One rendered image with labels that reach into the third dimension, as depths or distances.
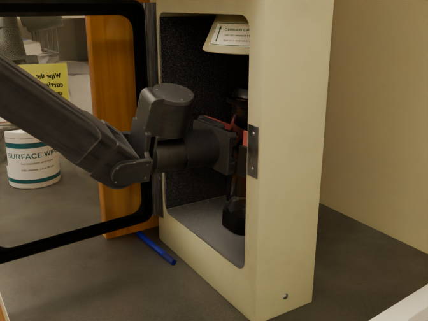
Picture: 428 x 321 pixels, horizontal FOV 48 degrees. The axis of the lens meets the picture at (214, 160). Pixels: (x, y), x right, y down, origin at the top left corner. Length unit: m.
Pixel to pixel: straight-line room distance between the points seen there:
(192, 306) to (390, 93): 0.56
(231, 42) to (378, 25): 0.42
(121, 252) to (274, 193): 0.38
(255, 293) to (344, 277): 0.21
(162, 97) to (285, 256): 0.29
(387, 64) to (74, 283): 0.71
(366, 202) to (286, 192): 0.45
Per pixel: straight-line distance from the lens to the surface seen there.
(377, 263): 0.93
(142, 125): 0.65
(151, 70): 0.86
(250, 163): 0.63
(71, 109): 0.59
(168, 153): 0.67
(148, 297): 0.79
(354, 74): 1.07
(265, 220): 0.65
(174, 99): 0.63
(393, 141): 1.02
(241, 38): 0.68
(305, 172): 0.67
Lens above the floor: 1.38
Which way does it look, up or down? 18 degrees down
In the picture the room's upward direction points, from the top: straight up
